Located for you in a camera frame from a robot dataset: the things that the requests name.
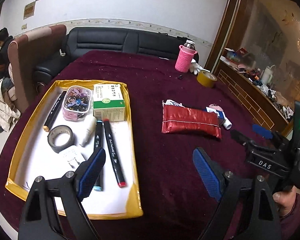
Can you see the yellow tray with white base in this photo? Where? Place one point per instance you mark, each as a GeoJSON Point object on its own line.
{"type": "Point", "coordinates": [34, 157]}

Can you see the black tape roll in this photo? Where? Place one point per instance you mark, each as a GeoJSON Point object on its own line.
{"type": "Point", "coordinates": [60, 138]}

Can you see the clear box of trinkets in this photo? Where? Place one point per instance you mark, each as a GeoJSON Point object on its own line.
{"type": "Point", "coordinates": [76, 103]}

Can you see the yellow tape roll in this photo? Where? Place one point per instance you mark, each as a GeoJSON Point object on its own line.
{"type": "Point", "coordinates": [206, 79]}

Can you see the red foil snack bag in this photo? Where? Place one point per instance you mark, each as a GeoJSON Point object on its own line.
{"type": "Point", "coordinates": [177, 119]}

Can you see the white object behind bottle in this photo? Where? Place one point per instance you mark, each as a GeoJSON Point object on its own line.
{"type": "Point", "coordinates": [195, 68]}

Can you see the clutter on cabinet top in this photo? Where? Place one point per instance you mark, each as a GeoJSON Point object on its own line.
{"type": "Point", "coordinates": [243, 64]}

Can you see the red capped black marker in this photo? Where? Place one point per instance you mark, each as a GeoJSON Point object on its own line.
{"type": "Point", "coordinates": [114, 157]}

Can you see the wooden side cabinet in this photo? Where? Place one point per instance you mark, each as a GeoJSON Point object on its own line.
{"type": "Point", "coordinates": [262, 110]}

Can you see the brown pink armchair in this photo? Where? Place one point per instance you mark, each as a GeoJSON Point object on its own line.
{"type": "Point", "coordinates": [27, 51]}

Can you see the small white packet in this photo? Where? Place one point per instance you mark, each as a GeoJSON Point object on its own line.
{"type": "Point", "coordinates": [73, 158]}

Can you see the black leather sofa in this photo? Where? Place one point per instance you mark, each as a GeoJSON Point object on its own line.
{"type": "Point", "coordinates": [81, 40]}

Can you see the small framed wall plaque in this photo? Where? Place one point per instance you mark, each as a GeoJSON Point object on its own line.
{"type": "Point", "coordinates": [29, 10]}

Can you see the green white medicine box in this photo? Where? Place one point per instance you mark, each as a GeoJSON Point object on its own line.
{"type": "Point", "coordinates": [108, 102]}

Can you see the person in black clothes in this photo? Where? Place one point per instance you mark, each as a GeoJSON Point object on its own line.
{"type": "Point", "coordinates": [5, 40]}

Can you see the white medicine boxes pile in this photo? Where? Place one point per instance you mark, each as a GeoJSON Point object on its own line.
{"type": "Point", "coordinates": [223, 120]}

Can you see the person's right hand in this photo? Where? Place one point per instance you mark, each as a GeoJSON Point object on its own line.
{"type": "Point", "coordinates": [285, 201]}

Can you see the white jacket on chair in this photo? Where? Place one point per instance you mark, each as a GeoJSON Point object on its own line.
{"type": "Point", "coordinates": [8, 116]}

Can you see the black marker gold cap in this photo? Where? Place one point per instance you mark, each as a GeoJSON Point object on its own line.
{"type": "Point", "coordinates": [54, 112]}

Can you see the pink knitted bottle sleeve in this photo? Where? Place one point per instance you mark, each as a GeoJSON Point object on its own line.
{"type": "Point", "coordinates": [186, 54]}

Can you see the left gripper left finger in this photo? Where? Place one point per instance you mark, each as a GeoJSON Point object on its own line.
{"type": "Point", "coordinates": [40, 219]}

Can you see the small white bottle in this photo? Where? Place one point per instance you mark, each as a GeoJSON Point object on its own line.
{"type": "Point", "coordinates": [86, 129]}

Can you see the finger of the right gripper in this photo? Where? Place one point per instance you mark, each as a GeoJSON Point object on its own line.
{"type": "Point", "coordinates": [262, 131]}
{"type": "Point", "coordinates": [243, 140]}

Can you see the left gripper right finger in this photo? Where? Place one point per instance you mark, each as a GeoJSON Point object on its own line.
{"type": "Point", "coordinates": [245, 206]}

